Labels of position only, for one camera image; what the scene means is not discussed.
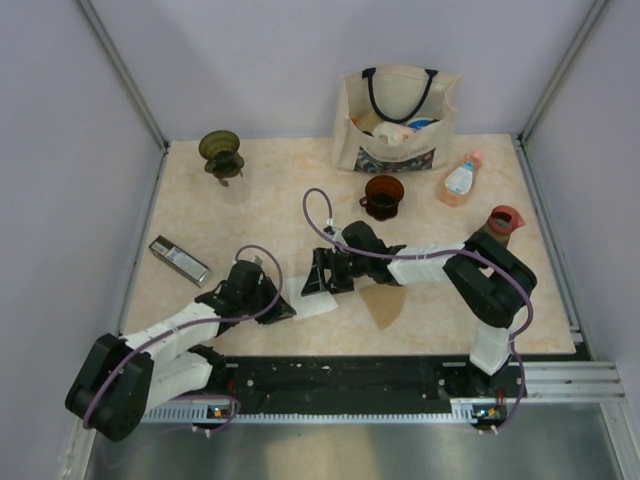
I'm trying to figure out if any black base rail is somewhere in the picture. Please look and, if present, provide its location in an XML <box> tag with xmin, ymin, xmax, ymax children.
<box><xmin>197</xmin><ymin>354</ymin><xmax>519</xmax><ymax>415</ymax></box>

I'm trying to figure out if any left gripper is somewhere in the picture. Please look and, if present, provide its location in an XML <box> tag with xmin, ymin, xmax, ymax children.
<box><xmin>241</xmin><ymin>276</ymin><xmax>295</xmax><ymax>325</ymax></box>

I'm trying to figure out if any pink lotion bottle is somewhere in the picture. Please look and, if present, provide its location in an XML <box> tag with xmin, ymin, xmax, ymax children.
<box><xmin>438</xmin><ymin>150</ymin><xmax>482</xmax><ymax>207</ymax></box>

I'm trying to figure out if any brown coffee dripper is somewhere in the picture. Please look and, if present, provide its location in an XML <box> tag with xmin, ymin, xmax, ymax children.
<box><xmin>359</xmin><ymin>175</ymin><xmax>405</xmax><ymax>221</ymax></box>

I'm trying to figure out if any brown paper coffee filter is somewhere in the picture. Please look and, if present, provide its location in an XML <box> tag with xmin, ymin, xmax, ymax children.
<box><xmin>359</xmin><ymin>284</ymin><xmax>407</xmax><ymax>330</ymax></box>

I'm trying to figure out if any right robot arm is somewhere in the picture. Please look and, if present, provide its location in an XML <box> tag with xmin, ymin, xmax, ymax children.
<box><xmin>300</xmin><ymin>221</ymin><xmax>537</xmax><ymax>396</ymax></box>

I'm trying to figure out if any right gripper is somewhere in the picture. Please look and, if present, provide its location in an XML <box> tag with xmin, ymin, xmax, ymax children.
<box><xmin>302</xmin><ymin>248</ymin><xmax>371</xmax><ymax>297</ymax></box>

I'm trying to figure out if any white paper coffee filter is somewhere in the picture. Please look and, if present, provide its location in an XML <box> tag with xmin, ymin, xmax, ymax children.
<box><xmin>285</xmin><ymin>277</ymin><xmax>338</xmax><ymax>321</ymax></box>

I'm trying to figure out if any beige canvas tote bag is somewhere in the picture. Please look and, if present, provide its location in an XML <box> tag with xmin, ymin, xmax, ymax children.
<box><xmin>332</xmin><ymin>65</ymin><xmax>462</xmax><ymax>174</ymax></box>

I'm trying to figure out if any olive green coffee dripper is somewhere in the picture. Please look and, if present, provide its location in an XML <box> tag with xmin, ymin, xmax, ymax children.
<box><xmin>198</xmin><ymin>130</ymin><xmax>245</xmax><ymax>181</ymax></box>

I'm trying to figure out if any clear glass coffee server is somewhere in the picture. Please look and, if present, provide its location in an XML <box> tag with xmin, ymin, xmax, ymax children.
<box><xmin>218</xmin><ymin>175</ymin><xmax>252</xmax><ymax>205</ymax></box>

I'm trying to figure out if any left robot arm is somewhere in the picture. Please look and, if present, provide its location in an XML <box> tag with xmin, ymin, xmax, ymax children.
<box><xmin>65</xmin><ymin>260</ymin><xmax>296</xmax><ymax>441</ymax></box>

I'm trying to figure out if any dark carafe with red lid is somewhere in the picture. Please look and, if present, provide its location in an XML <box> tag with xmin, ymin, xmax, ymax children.
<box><xmin>481</xmin><ymin>205</ymin><xmax>526</xmax><ymax>247</ymax></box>

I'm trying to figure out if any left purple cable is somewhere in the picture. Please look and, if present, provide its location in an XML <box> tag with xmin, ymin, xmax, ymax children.
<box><xmin>82</xmin><ymin>244</ymin><xmax>286</xmax><ymax>436</ymax></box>

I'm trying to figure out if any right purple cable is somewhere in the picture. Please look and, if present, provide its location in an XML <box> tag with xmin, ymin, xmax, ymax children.
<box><xmin>302</xmin><ymin>188</ymin><xmax>534</xmax><ymax>436</ymax></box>

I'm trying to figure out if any silver rectangular box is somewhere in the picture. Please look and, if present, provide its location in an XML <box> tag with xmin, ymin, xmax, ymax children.
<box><xmin>148</xmin><ymin>235</ymin><xmax>212</xmax><ymax>288</ymax></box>

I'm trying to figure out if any purple cable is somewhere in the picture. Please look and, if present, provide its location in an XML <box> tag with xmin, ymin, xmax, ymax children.
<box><xmin>302</xmin><ymin>188</ymin><xmax>534</xmax><ymax>436</ymax></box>
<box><xmin>82</xmin><ymin>244</ymin><xmax>286</xmax><ymax>436</ymax></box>

